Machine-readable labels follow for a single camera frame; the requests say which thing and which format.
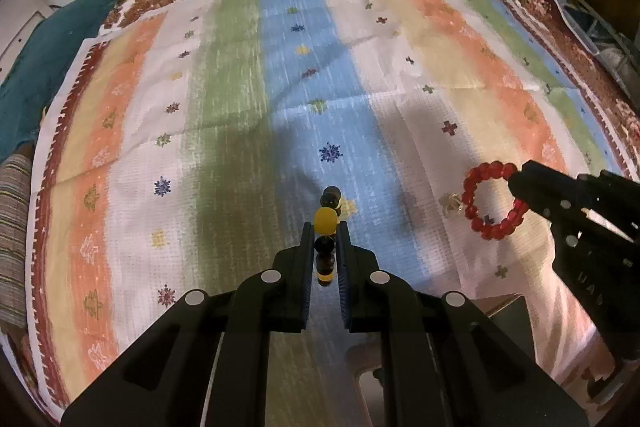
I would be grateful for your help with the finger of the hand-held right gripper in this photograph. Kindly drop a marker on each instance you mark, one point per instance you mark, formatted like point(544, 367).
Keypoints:
point(545, 182)
point(550, 208)

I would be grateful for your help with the colourful striped mat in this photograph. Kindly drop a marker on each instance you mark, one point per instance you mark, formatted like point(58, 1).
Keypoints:
point(225, 107)

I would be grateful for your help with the metal rack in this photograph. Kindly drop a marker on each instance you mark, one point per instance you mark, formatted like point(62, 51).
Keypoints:
point(600, 32)

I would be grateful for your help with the teal cloth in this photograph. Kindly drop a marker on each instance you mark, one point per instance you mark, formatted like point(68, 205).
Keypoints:
point(30, 72)

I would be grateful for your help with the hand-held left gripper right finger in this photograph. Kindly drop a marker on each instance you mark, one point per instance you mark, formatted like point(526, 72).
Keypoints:
point(345, 279)

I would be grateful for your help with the silver metal tin box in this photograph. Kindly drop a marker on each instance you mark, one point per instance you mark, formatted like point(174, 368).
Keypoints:
point(500, 317)

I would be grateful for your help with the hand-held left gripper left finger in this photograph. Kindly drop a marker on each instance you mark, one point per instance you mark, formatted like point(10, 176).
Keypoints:
point(302, 279)

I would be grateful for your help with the grey striped pillow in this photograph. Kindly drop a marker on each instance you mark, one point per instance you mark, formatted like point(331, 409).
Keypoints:
point(12, 232)

